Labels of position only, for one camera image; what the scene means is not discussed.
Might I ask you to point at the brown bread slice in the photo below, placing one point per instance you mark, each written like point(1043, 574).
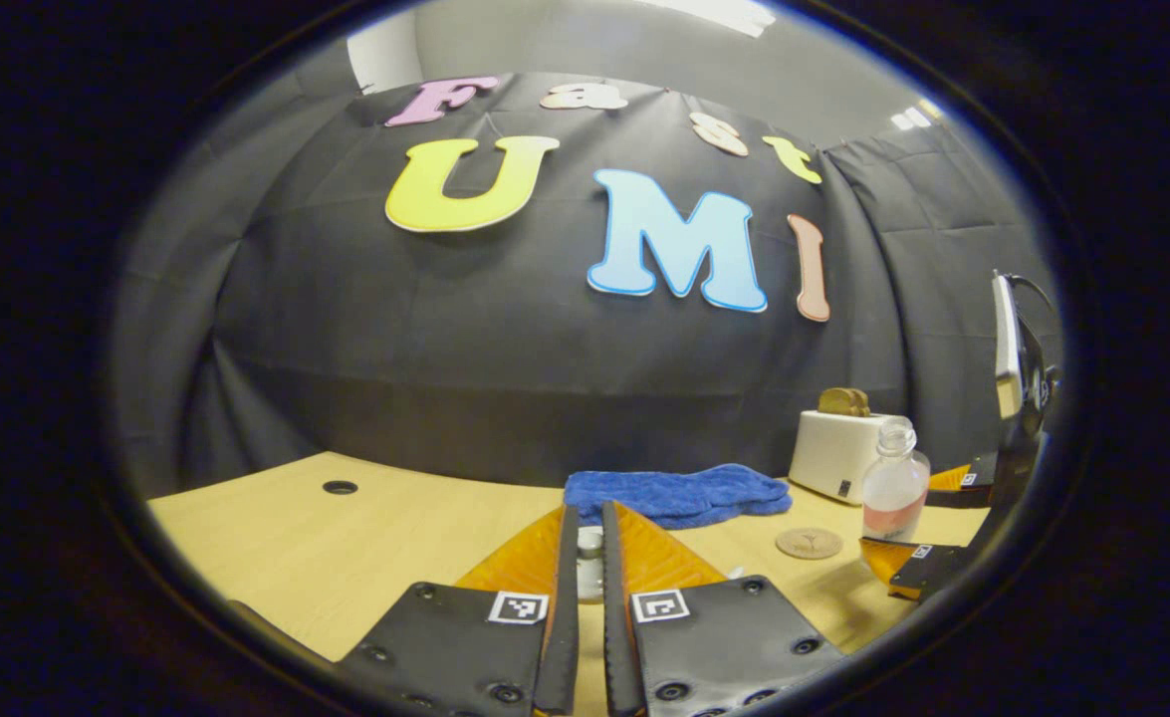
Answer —
point(863, 403)
point(836, 401)

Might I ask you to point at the blue towel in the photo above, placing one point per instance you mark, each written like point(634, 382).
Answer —
point(674, 495)

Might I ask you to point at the white toaster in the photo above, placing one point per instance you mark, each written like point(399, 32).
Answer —
point(838, 453)

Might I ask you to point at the ceiling light panel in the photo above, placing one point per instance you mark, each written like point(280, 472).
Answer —
point(915, 115)
point(714, 12)

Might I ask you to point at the round wooden coaster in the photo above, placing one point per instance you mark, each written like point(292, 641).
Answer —
point(810, 543)

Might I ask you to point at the clear water bottle pink label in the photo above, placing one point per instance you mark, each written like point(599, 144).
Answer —
point(893, 483)

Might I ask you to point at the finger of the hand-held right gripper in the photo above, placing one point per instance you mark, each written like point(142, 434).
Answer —
point(983, 483)
point(943, 573)

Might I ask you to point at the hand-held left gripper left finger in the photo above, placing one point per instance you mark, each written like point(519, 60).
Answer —
point(563, 637)

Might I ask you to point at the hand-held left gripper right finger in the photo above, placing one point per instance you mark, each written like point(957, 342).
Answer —
point(619, 647)

